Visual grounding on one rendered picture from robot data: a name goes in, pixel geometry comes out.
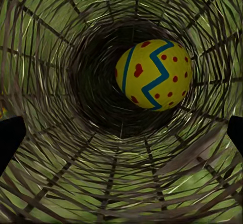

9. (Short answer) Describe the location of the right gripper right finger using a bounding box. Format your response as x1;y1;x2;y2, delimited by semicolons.
227;116;243;155

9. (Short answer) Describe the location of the wicker basket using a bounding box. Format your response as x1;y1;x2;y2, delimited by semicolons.
0;0;243;224

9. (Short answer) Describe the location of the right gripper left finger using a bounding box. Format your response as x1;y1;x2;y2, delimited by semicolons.
0;116;26;176

